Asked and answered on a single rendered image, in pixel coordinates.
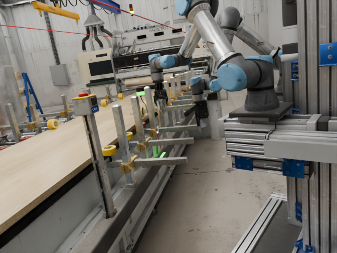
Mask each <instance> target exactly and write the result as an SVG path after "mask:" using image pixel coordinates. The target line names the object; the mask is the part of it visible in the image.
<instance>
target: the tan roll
mask: <svg viewBox="0 0 337 253"><path fill-rule="evenodd" d="M163 76H164V81H168V82H170V78H171V77H174V78H176V76H174V73H169V74H165V75H163ZM180 77H185V75H184V74H183V75H180ZM152 81H153V80H152V79H151V76H147V77H139V78H132V79H126V80H125V81H124V82H123V83H120V85H125V86H126V87H131V86H139V85H147V84H154V83H153V82H152Z"/></svg>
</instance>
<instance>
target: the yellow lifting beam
mask: <svg viewBox="0 0 337 253"><path fill-rule="evenodd" d="M32 3H33V7H34V9H37V10H38V11H39V13H40V14H42V11H45V12H49V13H52V14H56V15H60V16H64V17H68V18H71V19H75V20H76V22H77V23H78V20H80V17H79V14H76V13H73V12H70V11H66V10H63V9H61V8H60V5H59V4H56V7H54V6H50V5H47V4H44V3H41V2H37V1H35V2H32Z"/></svg>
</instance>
